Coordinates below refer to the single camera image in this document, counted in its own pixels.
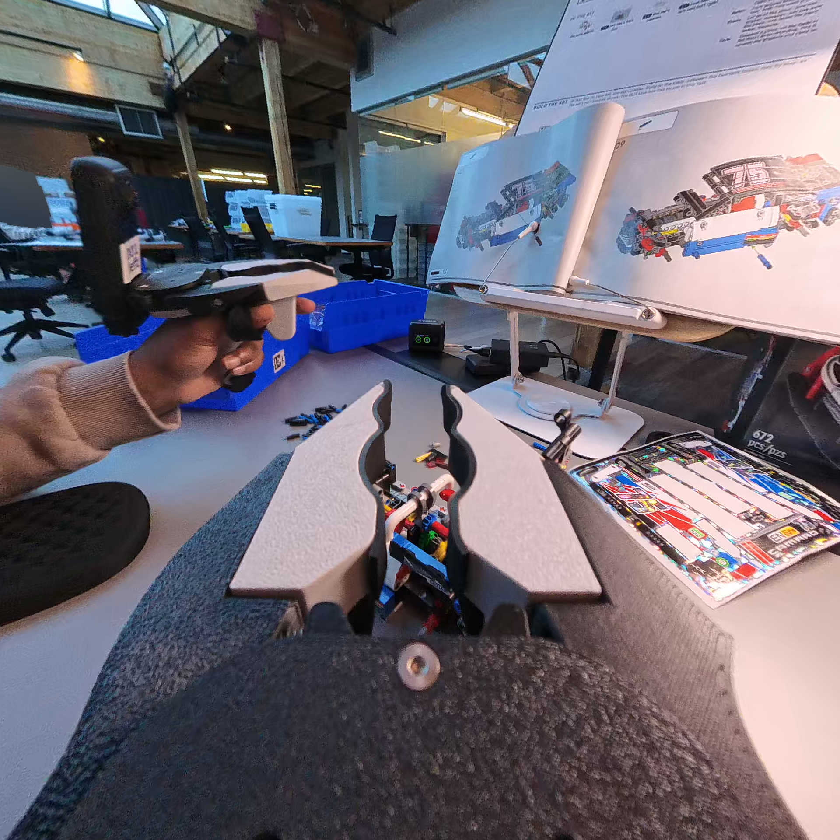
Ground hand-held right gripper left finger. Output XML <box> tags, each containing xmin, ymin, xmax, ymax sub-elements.
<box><xmin>228</xmin><ymin>379</ymin><xmax>395</xmax><ymax>632</ymax></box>

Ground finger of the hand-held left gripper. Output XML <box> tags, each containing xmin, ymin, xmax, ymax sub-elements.
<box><xmin>218</xmin><ymin>258</ymin><xmax>337</xmax><ymax>281</ymax></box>
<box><xmin>207</xmin><ymin>273</ymin><xmax>340</xmax><ymax>306</ymax></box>

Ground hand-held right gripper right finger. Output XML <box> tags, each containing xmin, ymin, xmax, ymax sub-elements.
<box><xmin>441</xmin><ymin>384</ymin><xmax>603</xmax><ymax>626</ymax></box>

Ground lego car model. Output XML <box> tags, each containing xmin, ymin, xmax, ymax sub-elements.
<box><xmin>374</xmin><ymin>408</ymin><xmax>584</xmax><ymax>637</ymax></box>

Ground person's left forearm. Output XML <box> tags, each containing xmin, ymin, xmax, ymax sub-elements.
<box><xmin>0</xmin><ymin>353</ymin><xmax>182</xmax><ymax>505</ymax></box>

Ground dark lego set box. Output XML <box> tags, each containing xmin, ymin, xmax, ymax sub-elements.
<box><xmin>715</xmin><ymin>331</ymin><xmax>840</xmax><ymax>490</ymax></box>

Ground lego instruction booklet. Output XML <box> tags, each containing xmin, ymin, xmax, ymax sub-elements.
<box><xmin>427</xmin><ymin>92</ymin><xmax>840</xmax><ymax>343</ymax></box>

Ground person's left hand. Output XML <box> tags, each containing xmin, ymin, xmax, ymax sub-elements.
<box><xmin>126</xmin><ymin>297</ymin><xmax>318</xmax><ymax>416</ymax></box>

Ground black office chair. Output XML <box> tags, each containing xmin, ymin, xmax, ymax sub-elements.
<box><xmin>0</xmin><ymin>226</ymin><xmax>89</xmax><ymax>363</ymax></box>
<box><xmin>338</xmin><ymin>213</ymin><xmax>399</xmax><ymax>283</ymax></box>
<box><xmin>239</xmin><ymin>206</ymin><xmax>284</xmax><ymax>260</ymax></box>

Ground white storage boxes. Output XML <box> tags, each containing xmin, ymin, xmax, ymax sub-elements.
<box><xmin>226</xmin><ymin>190</ymin><xmax>322</xmax><ymax>240</ymax></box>

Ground wooden desk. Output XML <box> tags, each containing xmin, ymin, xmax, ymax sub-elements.
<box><xmin>0</xmin><ymin>236</ymin><xmax>185</xmax><ymax>263</ymax></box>
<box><xmin>272</xmin><ymin>235</ymin><xmax>395</xmax><ymax>283</ymax></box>

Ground blue plastic bin white label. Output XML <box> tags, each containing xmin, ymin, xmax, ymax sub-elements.
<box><xmin>75</xmin><ymin>314</ymin><xmax>311</xmax><ymax>412</ymax></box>

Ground pile of blue black pins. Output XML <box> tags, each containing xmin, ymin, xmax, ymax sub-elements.
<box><xmin>283</xmin><ymin>403</ymin><xmax>349</xmax><ymax>442</ymax></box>

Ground black power adapter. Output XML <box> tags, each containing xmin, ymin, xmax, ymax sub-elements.
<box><xmin>489</xmin><ymin>338</ymin><xmax>546</xmax><ymax>374</ymax></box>

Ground holographic sticker sheet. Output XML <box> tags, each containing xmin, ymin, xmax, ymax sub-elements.
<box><xmin>570</xmin><ymin>430</ymin><xmax>840</xmax><ymax>605</ymax></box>

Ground white book stand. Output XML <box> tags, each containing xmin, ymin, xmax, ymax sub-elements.
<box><xmin>453</xmin><ymin>222</ymin><xmax>736</xmax><ymax>460</ymax></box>

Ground white printed paper sheet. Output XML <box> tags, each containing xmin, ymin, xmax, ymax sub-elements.
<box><xmin>515</xmin><ymin>0</ymin><xmax>840</xmax><ymax>135</ymax></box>

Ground black cable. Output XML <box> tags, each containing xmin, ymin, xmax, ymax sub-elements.
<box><xmin>538</xmin><ymin>340</ymin><xmax>584</xmax><ymax>385</ymax></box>

